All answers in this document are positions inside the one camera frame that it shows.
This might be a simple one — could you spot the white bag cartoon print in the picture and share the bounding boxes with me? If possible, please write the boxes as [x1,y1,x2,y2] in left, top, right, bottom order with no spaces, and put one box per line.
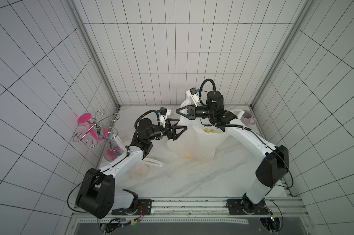
[167,115,229,162]

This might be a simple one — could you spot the white bag red lettering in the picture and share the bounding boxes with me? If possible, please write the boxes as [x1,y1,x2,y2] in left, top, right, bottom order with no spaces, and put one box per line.
[114,140,164,179]

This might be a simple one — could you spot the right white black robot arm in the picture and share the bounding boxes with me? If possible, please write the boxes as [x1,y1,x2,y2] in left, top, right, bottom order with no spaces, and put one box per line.
[176,88,289,214]

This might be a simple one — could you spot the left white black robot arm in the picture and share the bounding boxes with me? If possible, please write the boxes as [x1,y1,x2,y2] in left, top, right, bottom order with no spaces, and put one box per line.
[75,118,188,219]

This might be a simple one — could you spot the pink ceramic mug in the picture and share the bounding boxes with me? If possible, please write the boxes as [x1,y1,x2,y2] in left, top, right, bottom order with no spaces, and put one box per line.
[241,110,256,126]

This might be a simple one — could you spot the pink wine glass lower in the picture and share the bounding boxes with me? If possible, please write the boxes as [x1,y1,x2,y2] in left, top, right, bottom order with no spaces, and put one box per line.
[89,125,108,141]

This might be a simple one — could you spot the pink wine glass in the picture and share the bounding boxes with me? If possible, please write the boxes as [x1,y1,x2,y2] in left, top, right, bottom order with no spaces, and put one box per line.
[89,125,108,141]
[77,113,92,124]

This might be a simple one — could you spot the pink wine glass upper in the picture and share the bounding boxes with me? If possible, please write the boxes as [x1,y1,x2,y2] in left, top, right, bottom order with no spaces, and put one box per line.
[77,113,92,124]

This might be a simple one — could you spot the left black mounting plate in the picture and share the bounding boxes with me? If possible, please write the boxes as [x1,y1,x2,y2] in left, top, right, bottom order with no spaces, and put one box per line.
[111,199,152,216]

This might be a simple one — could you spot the black mounting plate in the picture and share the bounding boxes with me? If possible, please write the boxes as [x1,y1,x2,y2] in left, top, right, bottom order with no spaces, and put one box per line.
[225,199,269,215]
[111,199,152,216]

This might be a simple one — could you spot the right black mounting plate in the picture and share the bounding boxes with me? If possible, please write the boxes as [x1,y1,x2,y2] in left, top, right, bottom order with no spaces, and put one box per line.
[225,199,269,215]

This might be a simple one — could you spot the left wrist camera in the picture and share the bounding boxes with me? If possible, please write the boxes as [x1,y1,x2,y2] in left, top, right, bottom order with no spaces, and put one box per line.
[158,107,171,127]

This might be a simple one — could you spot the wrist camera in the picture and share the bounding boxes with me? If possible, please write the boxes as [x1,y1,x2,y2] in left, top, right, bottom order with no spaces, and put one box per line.
[158,107,171,127]
[186,87,200,107]

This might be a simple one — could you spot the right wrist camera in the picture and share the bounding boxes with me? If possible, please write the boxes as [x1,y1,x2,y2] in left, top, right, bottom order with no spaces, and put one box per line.
[186,87,200,107]

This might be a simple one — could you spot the chrome wire glass rack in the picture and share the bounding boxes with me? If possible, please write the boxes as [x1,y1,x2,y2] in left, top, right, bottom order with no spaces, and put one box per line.
[72,109,125,162]

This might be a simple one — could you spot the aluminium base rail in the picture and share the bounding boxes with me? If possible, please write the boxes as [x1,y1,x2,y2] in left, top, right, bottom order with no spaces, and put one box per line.
[66,197,316,235]

